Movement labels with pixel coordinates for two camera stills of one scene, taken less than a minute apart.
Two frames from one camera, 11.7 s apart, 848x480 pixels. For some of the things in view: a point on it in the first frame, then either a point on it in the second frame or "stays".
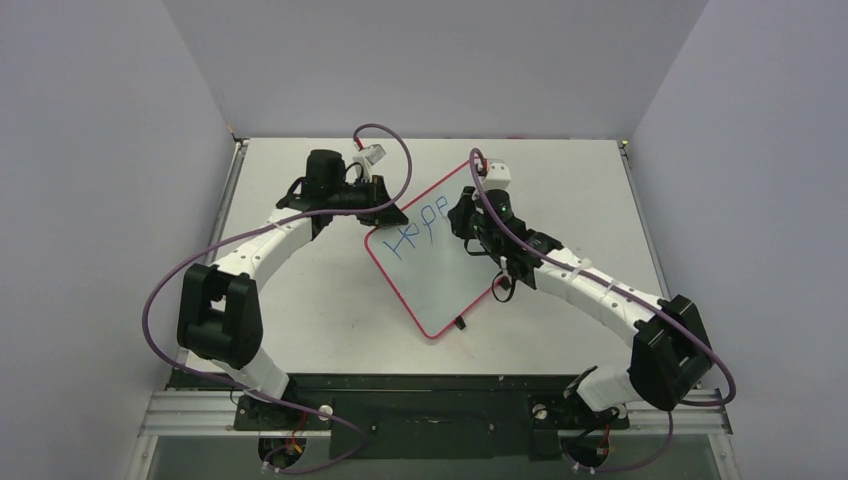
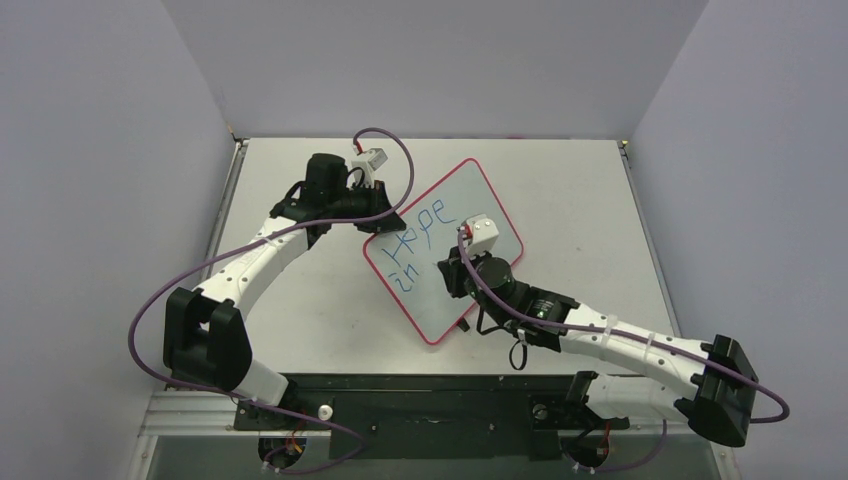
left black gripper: x=389 y=215 stays
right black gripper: x=468 y=216 to x=449 y=276
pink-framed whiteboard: x=430 y=270 stays
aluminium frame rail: x=185 y=414 stays
